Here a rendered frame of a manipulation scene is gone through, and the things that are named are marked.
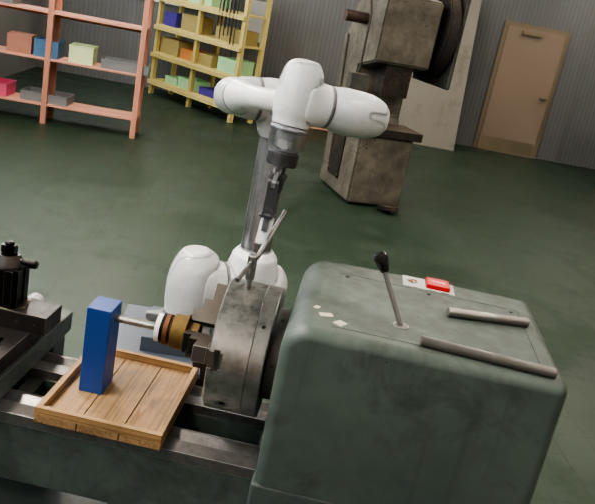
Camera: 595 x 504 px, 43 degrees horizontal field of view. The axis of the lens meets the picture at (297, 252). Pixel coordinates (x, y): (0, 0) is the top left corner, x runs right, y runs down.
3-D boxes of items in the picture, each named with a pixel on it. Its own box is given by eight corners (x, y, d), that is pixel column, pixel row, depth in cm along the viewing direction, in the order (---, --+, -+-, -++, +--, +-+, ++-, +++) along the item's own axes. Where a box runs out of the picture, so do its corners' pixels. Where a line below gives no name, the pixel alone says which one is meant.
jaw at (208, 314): (236, 334, 186) (247, 289, 190) (235, 328, 181) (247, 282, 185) (192, 324, 186) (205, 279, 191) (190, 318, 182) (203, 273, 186)
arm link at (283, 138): (268, 121, 175) (262, 147, 176) (306, 131, 174) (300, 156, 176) (274, 120, 184) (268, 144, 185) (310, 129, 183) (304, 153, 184)
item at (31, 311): (60, 321, 201) (62, 304, 199) (44, 336, 191) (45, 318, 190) (-14, 304, 202) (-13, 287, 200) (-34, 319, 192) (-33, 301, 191)
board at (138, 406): (197, 379, 207) (199, 366, 205) (159, 451, 173) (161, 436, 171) (91, 355, 208) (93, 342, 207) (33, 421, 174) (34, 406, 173)
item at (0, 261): (30, 262, 196) (31, 252, 195) (16, 272, 188) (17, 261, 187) (1, 256, 196) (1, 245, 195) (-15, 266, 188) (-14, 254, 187)
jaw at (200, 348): (232, 337, 179) (223, 350, 167) (228, 357, 180) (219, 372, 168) (187, 326, 180) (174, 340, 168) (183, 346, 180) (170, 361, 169)
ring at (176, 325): (206, 311, 186) (170, 303, 186) (197, 326, 177) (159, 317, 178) (201, 345, 189) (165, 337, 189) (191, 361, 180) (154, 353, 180)
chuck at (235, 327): (258, 368, 203) (277, 264, 190) (233, 441, 174) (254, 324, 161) (225, 361, 203) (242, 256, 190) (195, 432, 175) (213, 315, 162)
